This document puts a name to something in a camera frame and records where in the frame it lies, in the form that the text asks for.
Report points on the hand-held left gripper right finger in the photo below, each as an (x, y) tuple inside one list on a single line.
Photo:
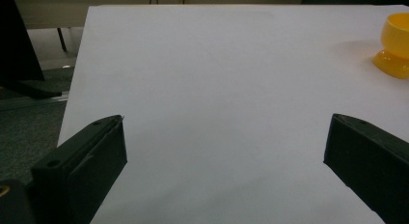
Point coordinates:
[(369, 159)]

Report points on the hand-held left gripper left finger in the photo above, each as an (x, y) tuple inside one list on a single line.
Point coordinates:
[(80, 166)]

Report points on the yellow plastic egg cup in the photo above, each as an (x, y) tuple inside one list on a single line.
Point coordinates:
[(395, 43)]

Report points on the black metal stand leg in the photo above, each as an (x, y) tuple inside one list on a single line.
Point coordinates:
[(62, 40)]

